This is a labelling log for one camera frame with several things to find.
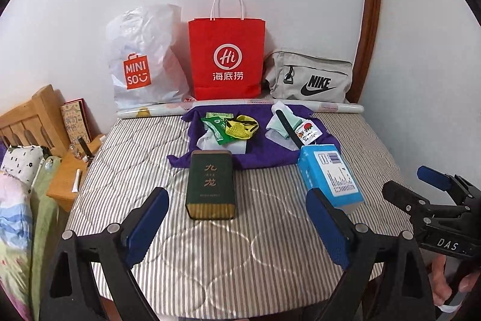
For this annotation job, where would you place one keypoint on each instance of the dark green tea tin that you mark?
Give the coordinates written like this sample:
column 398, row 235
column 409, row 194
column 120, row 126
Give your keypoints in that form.
column 211, row 194

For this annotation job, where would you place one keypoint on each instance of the blue tissue box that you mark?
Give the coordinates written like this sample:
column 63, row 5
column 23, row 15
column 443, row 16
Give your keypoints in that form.
column 322, row 166

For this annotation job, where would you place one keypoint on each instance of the clear bubble wrap bag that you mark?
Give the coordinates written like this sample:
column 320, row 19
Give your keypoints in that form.
column 278, row 139

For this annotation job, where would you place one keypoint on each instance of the red Haidilao paper bag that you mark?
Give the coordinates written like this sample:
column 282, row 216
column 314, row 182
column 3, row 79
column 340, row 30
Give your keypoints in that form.
column 226, row 55

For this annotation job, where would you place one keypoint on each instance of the wooden headboard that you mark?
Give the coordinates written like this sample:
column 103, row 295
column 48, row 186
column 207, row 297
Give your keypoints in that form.
column 38, row 122

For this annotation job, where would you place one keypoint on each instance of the white Miniso plastic bag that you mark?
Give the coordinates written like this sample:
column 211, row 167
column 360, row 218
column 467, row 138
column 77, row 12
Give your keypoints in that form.
column 142, row 64

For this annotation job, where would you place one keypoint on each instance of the green snack packet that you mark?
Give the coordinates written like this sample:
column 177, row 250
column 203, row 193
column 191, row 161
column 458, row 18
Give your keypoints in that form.
column 218, row 127

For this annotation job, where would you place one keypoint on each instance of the purple towel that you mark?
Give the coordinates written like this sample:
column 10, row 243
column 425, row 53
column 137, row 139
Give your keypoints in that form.
column 260, row 152

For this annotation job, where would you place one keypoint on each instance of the white spotted pillow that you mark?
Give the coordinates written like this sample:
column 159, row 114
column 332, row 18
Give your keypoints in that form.
column 23, row 163

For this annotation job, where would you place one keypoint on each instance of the yellow mesh pouch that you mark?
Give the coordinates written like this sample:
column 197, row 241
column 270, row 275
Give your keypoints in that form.
column 242, row 127

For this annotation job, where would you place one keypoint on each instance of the wooden nightstand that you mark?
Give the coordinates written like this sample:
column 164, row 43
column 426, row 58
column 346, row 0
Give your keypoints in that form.
column 67, row 181

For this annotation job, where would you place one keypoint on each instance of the person's right hand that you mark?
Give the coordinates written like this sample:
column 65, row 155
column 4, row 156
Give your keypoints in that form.
column 439, row 285

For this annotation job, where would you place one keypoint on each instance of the green tissue pack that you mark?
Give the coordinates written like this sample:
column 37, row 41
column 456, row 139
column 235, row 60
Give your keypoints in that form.
column 220, row 115

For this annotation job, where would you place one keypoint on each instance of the brown wooden door frame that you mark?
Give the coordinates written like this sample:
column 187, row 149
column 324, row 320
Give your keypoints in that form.
column 368, row 34

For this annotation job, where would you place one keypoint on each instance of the white tissue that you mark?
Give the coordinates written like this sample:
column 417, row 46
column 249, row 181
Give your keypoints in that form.
column 208, row 142

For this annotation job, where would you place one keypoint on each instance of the fruit pattern sachet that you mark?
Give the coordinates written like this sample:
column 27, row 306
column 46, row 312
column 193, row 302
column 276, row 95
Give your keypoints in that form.
column 308, row 132

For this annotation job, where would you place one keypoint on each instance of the colourful bedsheet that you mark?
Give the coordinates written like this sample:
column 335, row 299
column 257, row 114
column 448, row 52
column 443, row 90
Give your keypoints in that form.
column 16, row 243

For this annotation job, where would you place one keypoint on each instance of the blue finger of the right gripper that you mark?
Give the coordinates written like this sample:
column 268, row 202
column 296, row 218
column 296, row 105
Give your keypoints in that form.
column 460, row 190
column 404, row 196

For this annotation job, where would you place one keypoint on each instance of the green blanket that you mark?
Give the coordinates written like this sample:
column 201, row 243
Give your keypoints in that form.
column 49, row 221

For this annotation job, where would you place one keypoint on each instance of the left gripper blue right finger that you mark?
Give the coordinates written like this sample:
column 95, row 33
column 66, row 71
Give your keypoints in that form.
column 350, row 246

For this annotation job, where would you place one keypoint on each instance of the beige Nike waist bag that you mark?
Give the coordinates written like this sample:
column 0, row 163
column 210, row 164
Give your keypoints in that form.
column 297, row 76

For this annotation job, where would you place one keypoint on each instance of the striped mattress pad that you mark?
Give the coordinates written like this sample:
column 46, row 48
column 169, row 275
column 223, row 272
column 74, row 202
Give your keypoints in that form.
column 267, row 260

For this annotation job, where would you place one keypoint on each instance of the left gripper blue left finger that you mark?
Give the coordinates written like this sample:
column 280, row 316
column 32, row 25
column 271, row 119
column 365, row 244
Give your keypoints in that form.
column 124, row 245

